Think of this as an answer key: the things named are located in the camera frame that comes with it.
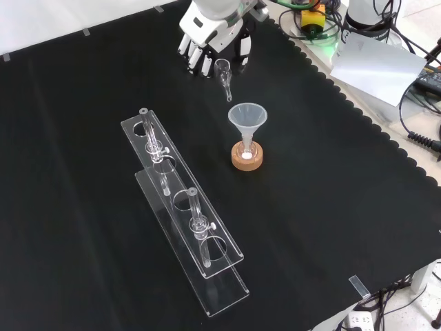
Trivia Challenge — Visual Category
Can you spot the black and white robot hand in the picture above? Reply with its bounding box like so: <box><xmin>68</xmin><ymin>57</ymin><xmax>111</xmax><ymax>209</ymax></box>
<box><xmin>176</xmin><ymin>6</ymin><xmax>256</xmax><ymax>79</ymax></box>

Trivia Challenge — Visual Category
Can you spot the clear glass weighing funnel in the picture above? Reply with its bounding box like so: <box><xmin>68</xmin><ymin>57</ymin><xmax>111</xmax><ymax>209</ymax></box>
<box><xmin>214</xmin><ymin>59</ymin><xmax>234</xmax><ymax>103</ymax></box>

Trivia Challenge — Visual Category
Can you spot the clear plastic funnel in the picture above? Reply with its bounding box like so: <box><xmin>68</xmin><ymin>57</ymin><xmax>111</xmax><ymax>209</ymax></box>
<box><xmin>227</xmin><ymin>101</ymin><xmax>268</xmax><ymax>160</ymax></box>

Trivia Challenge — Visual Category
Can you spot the clear acrylic funnel stand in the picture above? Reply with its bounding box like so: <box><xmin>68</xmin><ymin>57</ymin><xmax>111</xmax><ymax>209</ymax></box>
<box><xmin>120</xmin><ymin>108</ymin><xmax>251</xmax><ymax>319</ymax></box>

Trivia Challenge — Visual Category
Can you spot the yellow stop button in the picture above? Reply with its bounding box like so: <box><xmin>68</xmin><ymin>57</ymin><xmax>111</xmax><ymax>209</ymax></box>
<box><xmin>300</xmin><ymin>3</ymin><xmax>327</xmax><ymax>39</ymax></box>

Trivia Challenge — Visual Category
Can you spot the small round-bottom glass flask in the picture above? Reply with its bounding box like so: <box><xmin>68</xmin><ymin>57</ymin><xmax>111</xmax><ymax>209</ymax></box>
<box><xmin>238</xmin><ymin>141</ymin><xmax>258</xmax><ymax>162</ymax></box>

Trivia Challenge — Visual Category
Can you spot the pale board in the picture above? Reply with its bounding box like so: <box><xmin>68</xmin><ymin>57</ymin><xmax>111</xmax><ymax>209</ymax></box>
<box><xmin>329</xmin><ymin>32</ymin><xmax>429</xmax><ymax>108</ymax></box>

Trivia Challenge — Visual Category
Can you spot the black table cloth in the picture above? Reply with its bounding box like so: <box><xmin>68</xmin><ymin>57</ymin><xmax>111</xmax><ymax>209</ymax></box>
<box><xmin>0</xmin><ymin>0</ymin><xmax>441</xmax><ymax>331</ymax></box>

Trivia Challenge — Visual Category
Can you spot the black power adapter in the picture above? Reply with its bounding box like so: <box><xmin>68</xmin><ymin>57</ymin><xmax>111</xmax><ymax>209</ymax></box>
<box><xmin>412</xmin><ymin>64</ymin><xmax>441</xmax><ymax>94</ymax></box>

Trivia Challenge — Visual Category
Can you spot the white power strip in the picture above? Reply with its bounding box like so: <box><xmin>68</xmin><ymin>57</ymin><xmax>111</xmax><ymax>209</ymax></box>
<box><xmin>343</xmin><ymin>310</ymin><xmax>376</xmax><ymax>331</ymax></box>

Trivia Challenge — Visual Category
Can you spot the black coiled cable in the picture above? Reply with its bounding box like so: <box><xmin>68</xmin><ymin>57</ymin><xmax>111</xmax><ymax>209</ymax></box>
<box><xmin>398</xmin><ymin>81</ymin><xmax>441</xmax><ymax>154</ymax></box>

